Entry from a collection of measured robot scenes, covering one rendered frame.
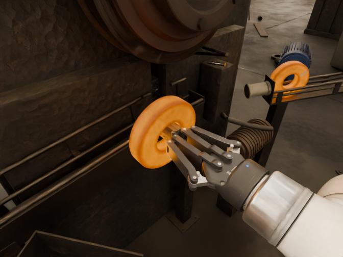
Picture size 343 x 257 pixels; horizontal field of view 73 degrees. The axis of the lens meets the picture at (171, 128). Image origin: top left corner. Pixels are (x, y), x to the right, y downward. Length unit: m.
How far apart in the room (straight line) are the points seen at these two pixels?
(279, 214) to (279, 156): 1.44
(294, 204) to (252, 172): 0.06
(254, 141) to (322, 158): 0.96
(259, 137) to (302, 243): 0.71
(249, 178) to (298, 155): 1.49
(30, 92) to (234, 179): 0.47
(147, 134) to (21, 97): 0.31
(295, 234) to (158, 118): 0.26
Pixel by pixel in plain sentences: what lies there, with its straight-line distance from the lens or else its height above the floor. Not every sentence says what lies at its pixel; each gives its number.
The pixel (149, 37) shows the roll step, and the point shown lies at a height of 0.97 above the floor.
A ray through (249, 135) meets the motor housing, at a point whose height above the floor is 0.53.
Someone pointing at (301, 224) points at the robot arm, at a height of 0.87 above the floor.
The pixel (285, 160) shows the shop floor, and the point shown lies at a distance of 1.75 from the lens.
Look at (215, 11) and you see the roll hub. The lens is 0.59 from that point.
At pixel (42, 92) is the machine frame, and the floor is 0.87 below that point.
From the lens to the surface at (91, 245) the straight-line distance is 0.46.
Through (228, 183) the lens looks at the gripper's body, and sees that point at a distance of 0.35.
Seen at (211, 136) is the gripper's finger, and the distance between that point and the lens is 0.42.
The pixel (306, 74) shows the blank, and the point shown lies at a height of 0.73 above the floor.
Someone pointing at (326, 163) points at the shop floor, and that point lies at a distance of 1.86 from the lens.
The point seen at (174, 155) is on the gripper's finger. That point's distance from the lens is 0.39.
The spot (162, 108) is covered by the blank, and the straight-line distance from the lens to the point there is 0.40.
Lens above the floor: 1.12
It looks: 38 degrees down
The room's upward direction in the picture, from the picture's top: straight up
